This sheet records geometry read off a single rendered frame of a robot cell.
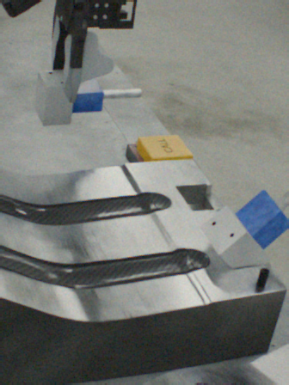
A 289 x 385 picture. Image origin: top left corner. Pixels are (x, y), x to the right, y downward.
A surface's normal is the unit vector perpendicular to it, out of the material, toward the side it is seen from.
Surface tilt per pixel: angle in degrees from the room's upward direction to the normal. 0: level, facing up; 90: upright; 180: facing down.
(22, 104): 0
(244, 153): 0
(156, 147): 0
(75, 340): 90
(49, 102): 90
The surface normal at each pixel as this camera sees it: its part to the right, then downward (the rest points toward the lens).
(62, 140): 0.12, -0.84
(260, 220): -0.56, -0.56
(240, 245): 0.33, 0.53
